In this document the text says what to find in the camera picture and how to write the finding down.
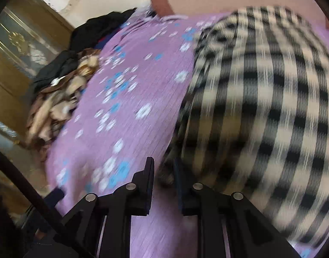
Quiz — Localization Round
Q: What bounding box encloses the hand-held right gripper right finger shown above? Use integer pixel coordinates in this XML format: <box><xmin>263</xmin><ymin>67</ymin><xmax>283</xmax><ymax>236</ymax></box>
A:
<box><xmin>173</xmin><ymin>157</ymin><xmax>302</xmax><ymax>258</ymax></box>

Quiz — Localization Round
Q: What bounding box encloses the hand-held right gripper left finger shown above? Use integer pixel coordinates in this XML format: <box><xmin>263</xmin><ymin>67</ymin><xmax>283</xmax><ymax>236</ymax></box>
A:
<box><xmin>25</xmin><ymin>156</ymin><xmax>155</xmax><ymax>258</ymax></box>

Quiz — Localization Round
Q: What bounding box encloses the black and cream checked garment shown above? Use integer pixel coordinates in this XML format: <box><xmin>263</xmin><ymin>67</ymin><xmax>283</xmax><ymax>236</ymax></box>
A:
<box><xmin>159</xmin><ymin>5</ymin><xmax>329</xmax><ymax>249</ymax></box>

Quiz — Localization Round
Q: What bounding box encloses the black clothes pile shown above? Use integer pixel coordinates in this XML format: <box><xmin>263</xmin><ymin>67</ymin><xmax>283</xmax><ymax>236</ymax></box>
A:
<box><xmin>32</xmin><ymin>9</ymin><xmax>138</xmax><ymax>88</ymax></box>

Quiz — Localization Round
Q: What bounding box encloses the purple floral bedsheet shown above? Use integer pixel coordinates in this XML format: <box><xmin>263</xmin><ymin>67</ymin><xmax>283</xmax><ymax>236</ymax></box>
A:
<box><xmin>46</xmin><ymin>11</ymin><xmax>329</xmax><ymax>258</ymax></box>

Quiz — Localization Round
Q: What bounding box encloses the brown patterned cloth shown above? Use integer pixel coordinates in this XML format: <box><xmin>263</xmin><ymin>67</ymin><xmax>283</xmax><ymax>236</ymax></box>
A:
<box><xmin>26</xmin><ymin>48</ymin><xmax>102</xmax><ymax>152</ymax></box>

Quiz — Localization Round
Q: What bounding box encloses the wooden door with glass panel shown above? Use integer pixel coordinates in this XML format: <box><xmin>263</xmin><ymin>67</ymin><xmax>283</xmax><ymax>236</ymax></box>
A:
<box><xmin>0</xmin><ymin>0</ymin><xmax>77</xmax><ymax>143</ymax></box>

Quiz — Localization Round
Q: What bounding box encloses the black cable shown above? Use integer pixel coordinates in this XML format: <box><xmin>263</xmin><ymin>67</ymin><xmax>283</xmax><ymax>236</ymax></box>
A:
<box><xmin>0</xmin><ymin>145</ymin><xmax>88</xmax><ymax>258</ymax></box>

